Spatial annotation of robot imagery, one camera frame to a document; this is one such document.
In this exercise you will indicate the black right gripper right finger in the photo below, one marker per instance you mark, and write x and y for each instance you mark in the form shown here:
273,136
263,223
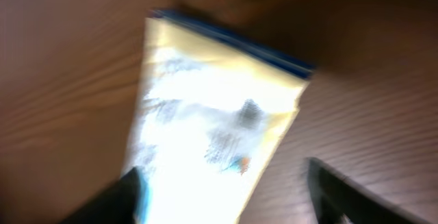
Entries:
335,199

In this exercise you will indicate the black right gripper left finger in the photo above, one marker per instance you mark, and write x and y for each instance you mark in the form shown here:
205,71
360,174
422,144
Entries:
124,201

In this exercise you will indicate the yellow snack bag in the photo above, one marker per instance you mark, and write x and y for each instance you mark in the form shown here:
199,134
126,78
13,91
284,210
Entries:
212,108

